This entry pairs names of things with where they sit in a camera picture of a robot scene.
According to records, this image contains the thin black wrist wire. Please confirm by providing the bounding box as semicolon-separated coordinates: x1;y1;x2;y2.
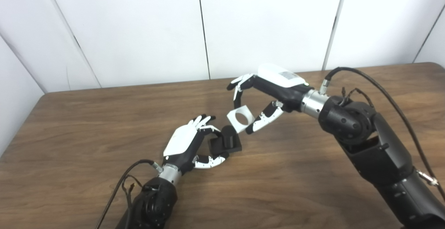
341;87;374;108
122;174;153;208

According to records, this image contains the white square piece with hole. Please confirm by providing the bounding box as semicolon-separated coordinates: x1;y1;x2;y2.
227;105;255;133

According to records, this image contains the left thick black wrist cable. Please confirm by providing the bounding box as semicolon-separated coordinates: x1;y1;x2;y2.
96;159;163;229

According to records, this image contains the black peg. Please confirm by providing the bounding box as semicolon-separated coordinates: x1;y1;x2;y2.
208;125;242;155

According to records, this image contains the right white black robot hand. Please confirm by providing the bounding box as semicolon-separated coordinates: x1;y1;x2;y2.
227;63;313;134

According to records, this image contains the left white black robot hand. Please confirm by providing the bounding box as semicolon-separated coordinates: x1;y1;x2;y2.
163;114;230;174

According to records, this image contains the left thin black wrist wire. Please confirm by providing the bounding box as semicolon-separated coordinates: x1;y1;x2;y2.
122;174;153;208

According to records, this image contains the right thin black wrist wire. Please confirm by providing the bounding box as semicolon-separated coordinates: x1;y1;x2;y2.
341;87;374;108

